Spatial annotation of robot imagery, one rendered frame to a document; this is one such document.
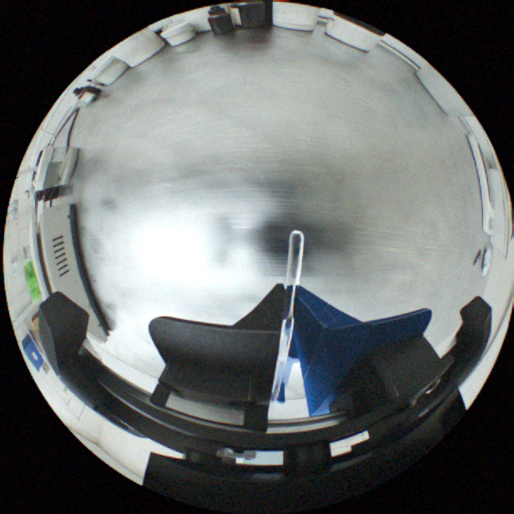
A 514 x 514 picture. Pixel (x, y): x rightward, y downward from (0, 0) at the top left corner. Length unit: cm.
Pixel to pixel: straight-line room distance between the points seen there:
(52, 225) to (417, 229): 37
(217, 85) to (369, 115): 12
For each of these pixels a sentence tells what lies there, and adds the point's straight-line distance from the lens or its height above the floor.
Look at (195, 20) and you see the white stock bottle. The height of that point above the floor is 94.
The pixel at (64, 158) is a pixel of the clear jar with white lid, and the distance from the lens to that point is 29.
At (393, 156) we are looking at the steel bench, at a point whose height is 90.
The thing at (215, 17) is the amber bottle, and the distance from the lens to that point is 26.
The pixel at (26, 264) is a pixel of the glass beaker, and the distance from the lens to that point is 26.
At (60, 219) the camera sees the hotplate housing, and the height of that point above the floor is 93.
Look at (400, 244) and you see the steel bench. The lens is 15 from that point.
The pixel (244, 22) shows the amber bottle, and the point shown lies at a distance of 28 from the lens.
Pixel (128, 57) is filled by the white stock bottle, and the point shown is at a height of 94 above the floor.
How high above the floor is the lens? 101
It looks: 72 degrees down
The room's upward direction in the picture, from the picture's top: 174 degrees counter-clockwise
